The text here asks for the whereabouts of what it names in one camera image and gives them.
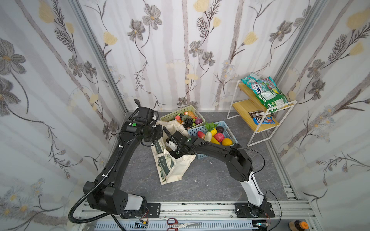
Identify cream canvas grocery bag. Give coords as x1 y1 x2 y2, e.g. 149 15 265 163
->
151 121 196 185

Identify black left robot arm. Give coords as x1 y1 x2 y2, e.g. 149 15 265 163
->
83 122 163 216

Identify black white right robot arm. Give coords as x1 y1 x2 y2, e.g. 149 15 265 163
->
164 128 275 218

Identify brown candy bag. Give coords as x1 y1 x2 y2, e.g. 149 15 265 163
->
249 111 265 118

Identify green snack bag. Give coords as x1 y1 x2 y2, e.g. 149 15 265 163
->
241 74 288 113

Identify black toy grapes bunch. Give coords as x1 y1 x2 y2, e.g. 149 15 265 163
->
182 118 196 130

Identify light green plastic basket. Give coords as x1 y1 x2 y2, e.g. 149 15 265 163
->
160 105 206 128

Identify purple toy cabbage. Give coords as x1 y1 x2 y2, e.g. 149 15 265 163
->
195 117 203 125

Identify pink red toy strawberry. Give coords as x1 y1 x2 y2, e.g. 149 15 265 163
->
214 133 225 143

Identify dark brown toy fruit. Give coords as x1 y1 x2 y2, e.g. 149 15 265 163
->
216 126 224 133

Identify white metal wooden shelf rack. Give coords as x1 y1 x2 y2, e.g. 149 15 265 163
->
226 80 297 147

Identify red handled scissors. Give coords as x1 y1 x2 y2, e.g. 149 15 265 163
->
167 218 201 231

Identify black corrugated cable conduit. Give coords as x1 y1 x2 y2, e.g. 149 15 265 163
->
68 147 122 224

